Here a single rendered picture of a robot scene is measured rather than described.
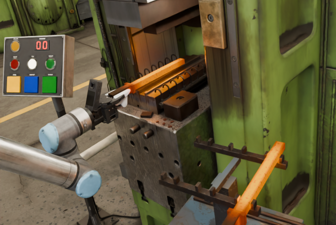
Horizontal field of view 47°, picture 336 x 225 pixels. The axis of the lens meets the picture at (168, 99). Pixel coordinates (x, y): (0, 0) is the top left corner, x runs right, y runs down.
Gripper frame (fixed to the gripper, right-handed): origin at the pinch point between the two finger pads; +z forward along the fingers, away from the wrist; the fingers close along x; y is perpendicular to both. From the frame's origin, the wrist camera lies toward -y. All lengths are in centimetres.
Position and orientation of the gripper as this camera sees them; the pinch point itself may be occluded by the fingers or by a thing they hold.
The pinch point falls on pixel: (125, 89)
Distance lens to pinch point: 148.9
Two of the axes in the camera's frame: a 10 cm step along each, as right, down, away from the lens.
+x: 7.2, 2.2, -6.5
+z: 6.7, -4.4, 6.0
